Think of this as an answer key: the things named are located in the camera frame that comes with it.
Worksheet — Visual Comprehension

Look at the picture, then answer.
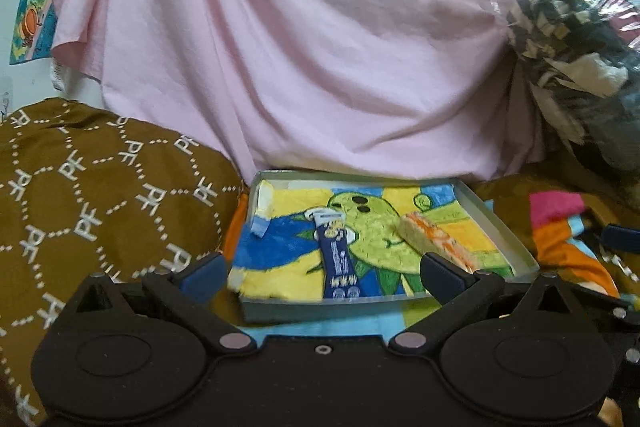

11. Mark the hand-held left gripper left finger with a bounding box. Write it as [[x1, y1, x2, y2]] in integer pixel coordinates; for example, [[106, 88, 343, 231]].
[[62, 252, 258, 355]]

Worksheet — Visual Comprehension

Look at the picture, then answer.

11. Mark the orange wafer packet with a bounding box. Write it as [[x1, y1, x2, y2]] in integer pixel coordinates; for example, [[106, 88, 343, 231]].
[[397, 212, 478, 273]]

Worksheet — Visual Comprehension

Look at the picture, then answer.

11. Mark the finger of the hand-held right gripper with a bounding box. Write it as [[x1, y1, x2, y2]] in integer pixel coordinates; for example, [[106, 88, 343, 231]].
[[582, 217, 640, 258], [565, 279, 640, 403]]

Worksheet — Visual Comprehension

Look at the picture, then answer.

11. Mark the clear plastic bag of clothes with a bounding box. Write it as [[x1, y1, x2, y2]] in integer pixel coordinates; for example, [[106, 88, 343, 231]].
[[425, 0, 640, 188]]

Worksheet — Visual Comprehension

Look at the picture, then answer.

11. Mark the pink bed sheet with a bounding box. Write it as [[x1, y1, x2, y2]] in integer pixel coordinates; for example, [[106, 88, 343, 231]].
[[42, 0, 588, 182]]

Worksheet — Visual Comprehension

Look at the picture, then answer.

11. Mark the colourful printed blanket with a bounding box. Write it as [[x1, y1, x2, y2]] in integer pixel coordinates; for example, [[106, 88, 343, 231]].
[[220, 177, 640, 343]]

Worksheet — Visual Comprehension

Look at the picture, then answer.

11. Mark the brown patterned blanket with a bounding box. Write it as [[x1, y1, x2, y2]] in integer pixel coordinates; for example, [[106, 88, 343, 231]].
[[0, 99, 246, 427]]

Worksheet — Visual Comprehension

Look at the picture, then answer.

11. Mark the blue snack packet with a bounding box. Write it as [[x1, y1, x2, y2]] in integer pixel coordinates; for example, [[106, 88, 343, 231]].
[[305, 207, 362, 300]]

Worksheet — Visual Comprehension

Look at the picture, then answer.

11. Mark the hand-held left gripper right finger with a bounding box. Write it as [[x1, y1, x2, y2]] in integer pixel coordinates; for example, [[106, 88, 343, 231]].
[[387, 252, 583, 355]]

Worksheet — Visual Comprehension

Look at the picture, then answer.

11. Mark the cartoon drawing tray liner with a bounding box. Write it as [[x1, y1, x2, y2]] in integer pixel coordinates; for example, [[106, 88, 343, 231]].
[[229, 184, 516, 300]]

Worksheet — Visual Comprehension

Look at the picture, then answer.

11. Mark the grey tray box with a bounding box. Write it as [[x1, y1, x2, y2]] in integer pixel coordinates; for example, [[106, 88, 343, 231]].
[[227, 169, 541, 325]]

